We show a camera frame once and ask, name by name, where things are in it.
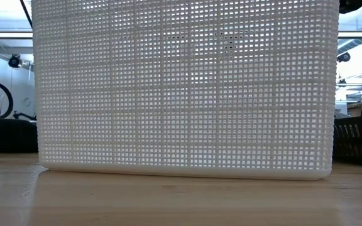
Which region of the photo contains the white mesh plastic basket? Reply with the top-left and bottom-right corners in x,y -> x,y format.
31,0 -> 341,181

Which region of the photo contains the black first aid kit pouch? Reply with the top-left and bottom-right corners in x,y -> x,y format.
0,117 -> 40,154

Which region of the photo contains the black perforated tray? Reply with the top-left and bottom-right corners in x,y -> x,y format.
333,116 -> 362,166

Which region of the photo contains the black slanted strut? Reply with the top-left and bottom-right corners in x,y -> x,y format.
19,0 -> 33,29

